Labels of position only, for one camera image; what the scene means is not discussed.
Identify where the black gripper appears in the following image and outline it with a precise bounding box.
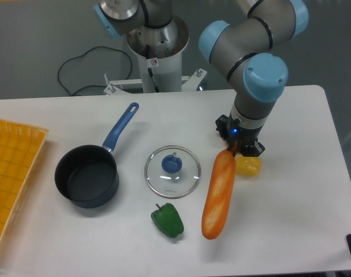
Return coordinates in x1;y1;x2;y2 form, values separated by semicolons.
215;115;265;157

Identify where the long orange bread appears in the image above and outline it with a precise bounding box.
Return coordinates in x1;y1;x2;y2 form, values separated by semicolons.
201;150;236;239

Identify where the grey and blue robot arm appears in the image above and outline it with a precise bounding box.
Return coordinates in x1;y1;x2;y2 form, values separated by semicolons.
94;1;309;157

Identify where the yellow bell pepper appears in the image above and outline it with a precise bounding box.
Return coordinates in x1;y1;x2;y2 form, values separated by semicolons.
236;155;262;177

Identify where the glass lid with blue knob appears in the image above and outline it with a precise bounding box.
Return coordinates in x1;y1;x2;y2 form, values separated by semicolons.
144;145;201;199

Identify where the green bell pepper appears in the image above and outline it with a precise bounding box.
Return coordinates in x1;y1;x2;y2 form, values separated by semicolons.
151;203;184;238

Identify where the yellow plastic basket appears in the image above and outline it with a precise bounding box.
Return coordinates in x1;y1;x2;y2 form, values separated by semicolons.
0;119;48;245

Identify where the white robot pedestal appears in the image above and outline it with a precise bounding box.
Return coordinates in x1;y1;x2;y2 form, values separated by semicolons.
103;14;208;95

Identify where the black pot with blue handle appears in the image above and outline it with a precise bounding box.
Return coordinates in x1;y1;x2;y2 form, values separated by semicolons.
54;102;139;208

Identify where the black cable on floor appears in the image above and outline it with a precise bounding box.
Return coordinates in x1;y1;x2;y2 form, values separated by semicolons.
57;46;133;96

